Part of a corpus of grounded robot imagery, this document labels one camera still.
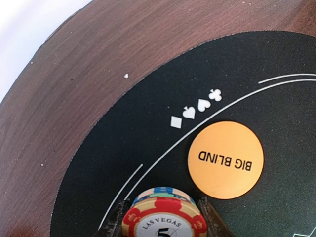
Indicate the round black poker mat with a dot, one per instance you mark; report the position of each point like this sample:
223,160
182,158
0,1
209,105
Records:
265,80

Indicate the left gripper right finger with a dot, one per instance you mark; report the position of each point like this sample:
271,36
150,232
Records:
216,227

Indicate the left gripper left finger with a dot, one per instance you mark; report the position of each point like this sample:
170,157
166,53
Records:
112,224

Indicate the orange big blind button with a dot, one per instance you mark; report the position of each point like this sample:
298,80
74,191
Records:
225,160

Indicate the red poker chip stack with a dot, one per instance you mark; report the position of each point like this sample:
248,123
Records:
164,212

